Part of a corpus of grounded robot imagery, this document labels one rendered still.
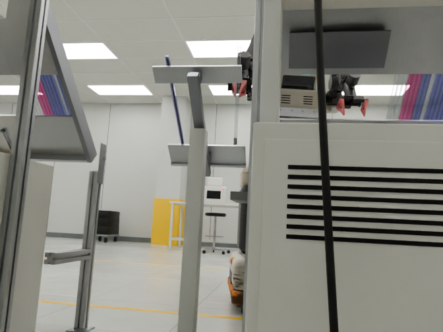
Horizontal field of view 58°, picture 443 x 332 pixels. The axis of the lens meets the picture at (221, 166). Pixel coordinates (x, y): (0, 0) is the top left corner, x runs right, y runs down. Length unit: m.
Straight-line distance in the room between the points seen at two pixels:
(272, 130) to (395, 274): 0.29
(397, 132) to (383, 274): 0.22
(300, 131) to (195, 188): 0.90
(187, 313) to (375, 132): 1.07
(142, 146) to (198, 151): 7.37
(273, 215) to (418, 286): 0.24
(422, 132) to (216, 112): 8.04
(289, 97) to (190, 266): 1.17
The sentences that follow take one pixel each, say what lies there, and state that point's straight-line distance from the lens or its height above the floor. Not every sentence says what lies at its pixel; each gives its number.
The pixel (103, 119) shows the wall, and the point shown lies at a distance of 9.38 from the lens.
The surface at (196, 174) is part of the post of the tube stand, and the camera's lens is 1.54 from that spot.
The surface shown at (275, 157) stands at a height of 0.56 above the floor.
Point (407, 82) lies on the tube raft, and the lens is 1.51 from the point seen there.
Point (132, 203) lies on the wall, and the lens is 8.80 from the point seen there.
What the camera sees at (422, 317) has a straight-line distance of 0.70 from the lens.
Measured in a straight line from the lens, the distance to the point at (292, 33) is 1.33.
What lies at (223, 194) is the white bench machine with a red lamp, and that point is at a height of 0.96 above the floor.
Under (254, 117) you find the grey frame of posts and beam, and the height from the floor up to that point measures 0.74.
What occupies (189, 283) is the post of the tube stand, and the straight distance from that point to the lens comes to 1.54.
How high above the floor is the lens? 0.44
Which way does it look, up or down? 8 degrees up
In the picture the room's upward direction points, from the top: 3 degrees clockwise
